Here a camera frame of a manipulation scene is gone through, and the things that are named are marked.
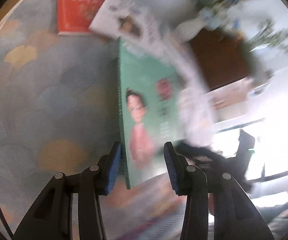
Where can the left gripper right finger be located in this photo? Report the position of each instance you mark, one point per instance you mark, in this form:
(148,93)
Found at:
(236,217)

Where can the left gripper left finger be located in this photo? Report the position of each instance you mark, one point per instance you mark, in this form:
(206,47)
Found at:
(50,215)

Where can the green girl cover book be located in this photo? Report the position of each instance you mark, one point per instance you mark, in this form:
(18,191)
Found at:
(149,112)

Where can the white wisdom stories book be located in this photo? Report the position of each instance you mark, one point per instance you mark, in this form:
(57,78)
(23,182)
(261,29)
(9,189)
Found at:
(131,21)

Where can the red puppet adventure book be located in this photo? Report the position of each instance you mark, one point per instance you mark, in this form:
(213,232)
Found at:
(75,16)

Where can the white back-cover book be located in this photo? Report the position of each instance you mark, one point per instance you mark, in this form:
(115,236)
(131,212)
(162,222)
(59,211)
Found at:
(196,112)

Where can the brown wooden side cabinet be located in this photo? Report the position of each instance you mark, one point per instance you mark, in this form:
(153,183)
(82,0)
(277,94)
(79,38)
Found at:
(220,58)

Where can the patterned ginkgo tablecloth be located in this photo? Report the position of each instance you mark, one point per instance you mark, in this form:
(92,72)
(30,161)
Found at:
(58,101)

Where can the white ceramic vase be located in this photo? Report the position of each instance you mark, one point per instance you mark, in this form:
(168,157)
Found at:
(189,29)

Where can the green potted plant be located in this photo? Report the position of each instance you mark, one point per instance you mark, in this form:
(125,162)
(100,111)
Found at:
(268,37)

